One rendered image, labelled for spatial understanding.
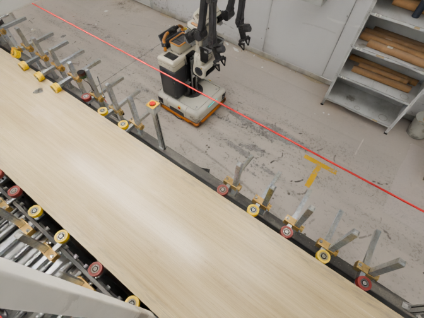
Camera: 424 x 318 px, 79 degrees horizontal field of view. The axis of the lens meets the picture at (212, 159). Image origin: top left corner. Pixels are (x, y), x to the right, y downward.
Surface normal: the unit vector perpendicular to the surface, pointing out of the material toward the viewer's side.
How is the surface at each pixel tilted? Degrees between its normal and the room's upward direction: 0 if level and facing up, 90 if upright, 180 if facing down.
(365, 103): 0
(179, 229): 0
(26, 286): 90
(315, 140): 0
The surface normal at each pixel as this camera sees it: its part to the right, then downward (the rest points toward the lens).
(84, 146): 0.02, -0.55
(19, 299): 0.81, 0.50
